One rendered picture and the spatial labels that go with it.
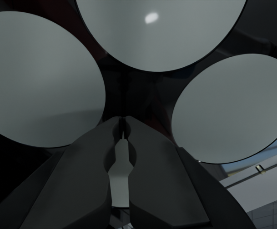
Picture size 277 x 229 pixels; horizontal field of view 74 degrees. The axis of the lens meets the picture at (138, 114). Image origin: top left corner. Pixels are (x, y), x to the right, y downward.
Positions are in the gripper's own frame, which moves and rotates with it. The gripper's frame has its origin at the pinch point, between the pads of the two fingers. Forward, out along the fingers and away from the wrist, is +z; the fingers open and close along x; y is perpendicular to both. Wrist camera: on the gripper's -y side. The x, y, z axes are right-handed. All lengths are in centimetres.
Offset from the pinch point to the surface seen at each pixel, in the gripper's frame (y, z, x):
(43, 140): 2.6, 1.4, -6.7
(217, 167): 6.5, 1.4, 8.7
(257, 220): 178, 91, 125
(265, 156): 5.3, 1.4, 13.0
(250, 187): 20.0, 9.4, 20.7
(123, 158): 4.9, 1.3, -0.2
